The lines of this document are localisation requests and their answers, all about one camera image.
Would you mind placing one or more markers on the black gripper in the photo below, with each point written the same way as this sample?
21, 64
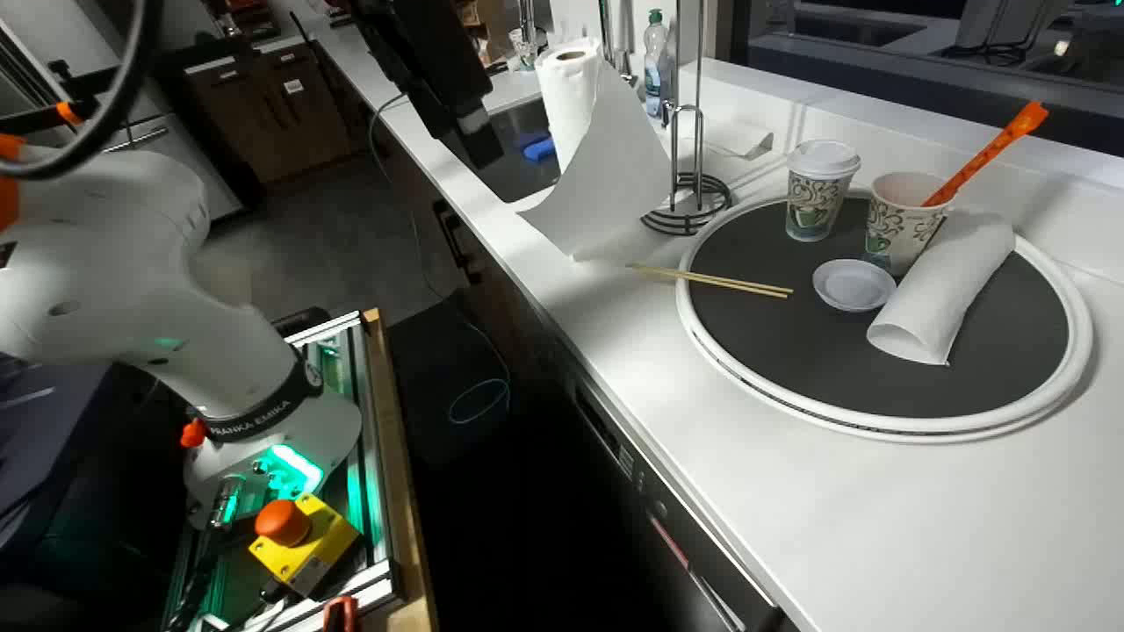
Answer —
422, 54

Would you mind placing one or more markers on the thin wooden stick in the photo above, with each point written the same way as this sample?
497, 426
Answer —
715, 282

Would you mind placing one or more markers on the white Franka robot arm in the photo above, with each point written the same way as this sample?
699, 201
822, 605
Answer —
108, 267

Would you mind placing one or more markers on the patterned paper cup with lid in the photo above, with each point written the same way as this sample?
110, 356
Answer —
816, 198

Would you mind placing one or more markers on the open patterned paper cup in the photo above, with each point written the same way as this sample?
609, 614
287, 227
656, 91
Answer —
900, 229

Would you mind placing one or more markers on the dark recessed sink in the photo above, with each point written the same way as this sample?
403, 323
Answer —
513, 171

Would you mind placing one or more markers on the brown wooden cabinet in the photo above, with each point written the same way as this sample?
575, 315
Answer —
264, 111

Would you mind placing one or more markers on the white paper towel roll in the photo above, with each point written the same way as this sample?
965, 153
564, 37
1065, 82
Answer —
601, 153

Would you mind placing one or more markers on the clear spray bottle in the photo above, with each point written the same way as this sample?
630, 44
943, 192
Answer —
660, 73

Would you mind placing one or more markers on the clear acrylic napkin holder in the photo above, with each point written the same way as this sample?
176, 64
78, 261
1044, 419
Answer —
789, 126

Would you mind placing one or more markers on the round black white-rimmed tray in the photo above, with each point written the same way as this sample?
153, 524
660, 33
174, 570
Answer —
821, 363

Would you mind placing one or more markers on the yellow emergency stop box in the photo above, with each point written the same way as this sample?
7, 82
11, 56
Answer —
304, 548

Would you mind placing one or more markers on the orange flat stick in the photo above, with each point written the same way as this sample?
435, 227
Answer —
985, 153

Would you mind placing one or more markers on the rolled white towel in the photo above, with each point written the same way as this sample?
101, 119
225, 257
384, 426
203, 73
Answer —
943, 286

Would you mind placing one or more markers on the wooden frame board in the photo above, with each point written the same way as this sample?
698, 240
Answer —
407, 503

